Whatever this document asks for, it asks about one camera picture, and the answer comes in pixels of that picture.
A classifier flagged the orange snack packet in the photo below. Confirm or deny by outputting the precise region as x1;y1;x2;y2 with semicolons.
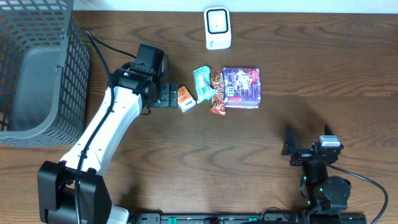
177;86;197;113

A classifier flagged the teal snack packet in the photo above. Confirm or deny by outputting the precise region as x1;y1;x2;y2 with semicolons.
193;66;217;104

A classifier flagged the purple snack box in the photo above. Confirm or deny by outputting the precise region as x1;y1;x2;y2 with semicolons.
222;68;261;109

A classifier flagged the red-brown candy bar wrapper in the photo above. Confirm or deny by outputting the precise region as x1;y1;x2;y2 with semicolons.
210;68;226;116

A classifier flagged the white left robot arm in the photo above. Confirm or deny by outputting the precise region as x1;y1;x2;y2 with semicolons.
37;44;178;223

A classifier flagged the white barcode scanner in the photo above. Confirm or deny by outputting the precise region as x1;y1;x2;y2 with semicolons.
203;7;232;50

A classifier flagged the grey plastic mesh basket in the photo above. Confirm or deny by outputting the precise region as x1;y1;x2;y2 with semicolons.
1;0;90;147

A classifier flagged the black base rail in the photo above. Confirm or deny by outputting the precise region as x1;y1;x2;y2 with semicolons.
130;213;368;224

